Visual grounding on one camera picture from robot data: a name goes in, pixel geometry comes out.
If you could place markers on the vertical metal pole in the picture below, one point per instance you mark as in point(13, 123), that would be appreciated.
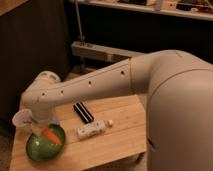
point(81, 36)

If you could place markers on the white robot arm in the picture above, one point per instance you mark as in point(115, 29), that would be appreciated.
point(179, 111)

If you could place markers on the grey metal shelf rail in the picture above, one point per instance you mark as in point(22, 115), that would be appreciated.
point(101, 53)

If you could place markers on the blue sponge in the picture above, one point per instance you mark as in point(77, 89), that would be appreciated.
point(55, 120)

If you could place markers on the upper white shelf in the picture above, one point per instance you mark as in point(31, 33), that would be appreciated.
point(146, 9)

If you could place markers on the wooden side table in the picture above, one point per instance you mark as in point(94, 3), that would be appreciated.
point(125, 138)

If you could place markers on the orange pepper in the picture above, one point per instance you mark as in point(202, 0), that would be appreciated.
point(50, 135)

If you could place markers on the white plastic bottle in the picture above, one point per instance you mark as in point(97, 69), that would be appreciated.
point(93, 128)

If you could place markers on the clear plastic cup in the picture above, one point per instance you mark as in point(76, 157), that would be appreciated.
point(23, 120)

